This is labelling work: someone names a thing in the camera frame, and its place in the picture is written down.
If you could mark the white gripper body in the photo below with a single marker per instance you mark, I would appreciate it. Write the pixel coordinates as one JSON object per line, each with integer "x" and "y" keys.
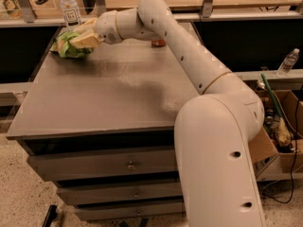
{"x": 106, "y": 26}

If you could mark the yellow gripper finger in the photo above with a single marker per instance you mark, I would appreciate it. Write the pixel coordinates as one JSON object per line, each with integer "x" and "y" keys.
{"x": 88, "y": 26}
{"x": 87, "y": 39}

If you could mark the green rice chip bag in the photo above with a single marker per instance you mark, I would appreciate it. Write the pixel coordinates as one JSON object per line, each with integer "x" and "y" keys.
{"x": 65, "y": 49}

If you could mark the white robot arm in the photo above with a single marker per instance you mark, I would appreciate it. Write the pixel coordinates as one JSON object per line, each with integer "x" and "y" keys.
{"x": 212, "y": 131}

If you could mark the clear plastic water bottle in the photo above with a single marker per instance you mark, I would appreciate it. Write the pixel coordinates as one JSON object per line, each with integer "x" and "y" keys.
{"x": 71, "y": 13}

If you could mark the small clear bottle right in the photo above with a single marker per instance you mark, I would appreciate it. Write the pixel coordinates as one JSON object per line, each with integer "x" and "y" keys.
{"x": 288, "y": 63}

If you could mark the red cola can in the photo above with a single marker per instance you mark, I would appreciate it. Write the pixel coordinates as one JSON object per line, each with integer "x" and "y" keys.
{"x": 158, "y": 43}

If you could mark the grey drawer cabinet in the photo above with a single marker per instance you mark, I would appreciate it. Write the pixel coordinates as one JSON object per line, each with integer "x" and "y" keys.
{"x": 121, "y": 96}

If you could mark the top grey drawer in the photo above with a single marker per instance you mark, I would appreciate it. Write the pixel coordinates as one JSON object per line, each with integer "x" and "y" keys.
{"x": 103, "y": 163}

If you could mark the grey drawer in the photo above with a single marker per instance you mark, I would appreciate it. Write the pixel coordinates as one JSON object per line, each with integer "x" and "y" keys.
{"x": 113, "y": 192}
{"x": 103, "y": 163}
{"x": 133, "y": 210}

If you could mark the middle grey drawer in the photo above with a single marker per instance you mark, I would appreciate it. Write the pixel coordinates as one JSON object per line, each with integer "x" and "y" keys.
{"x": 113, "y": 192}

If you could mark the bottom grey drawer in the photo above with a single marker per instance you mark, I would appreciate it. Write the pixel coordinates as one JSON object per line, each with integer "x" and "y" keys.
{"x": 133, "y": 210}

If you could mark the brown cardboard box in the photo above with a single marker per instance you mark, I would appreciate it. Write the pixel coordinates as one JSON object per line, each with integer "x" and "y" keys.
{"x": 271, "y": 162}

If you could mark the green handled brush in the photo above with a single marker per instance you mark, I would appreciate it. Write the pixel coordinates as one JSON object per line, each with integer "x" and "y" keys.
{"x": 282, "y": 133}

